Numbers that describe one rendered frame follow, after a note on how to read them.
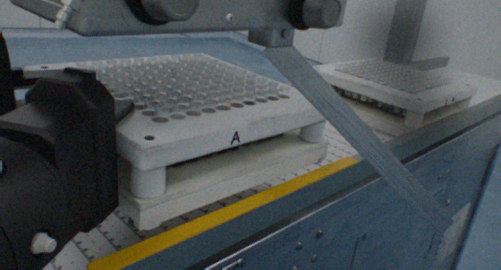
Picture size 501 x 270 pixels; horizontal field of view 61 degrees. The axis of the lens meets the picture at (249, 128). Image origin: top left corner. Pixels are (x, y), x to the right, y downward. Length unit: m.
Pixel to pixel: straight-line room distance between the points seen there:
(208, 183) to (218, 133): 0.05
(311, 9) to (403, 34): 0.96
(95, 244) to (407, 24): 1.02
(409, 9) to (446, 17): 2.77
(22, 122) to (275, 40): 0.20
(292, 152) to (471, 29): 3.50
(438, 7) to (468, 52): 0.47
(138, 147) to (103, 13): 0.13
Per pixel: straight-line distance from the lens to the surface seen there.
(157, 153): 0.32
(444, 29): 4.02
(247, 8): 0.27
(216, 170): 0.39
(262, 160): 0.42
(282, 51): 0.38
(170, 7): 0.21
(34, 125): 0.28
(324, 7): 0.29
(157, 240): 0.36
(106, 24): 0.22
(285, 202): 0.44
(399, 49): 1.26
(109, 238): 0.42
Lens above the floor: 1.10
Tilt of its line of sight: 22 degrees down
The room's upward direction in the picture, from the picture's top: 7 degrees clockwise
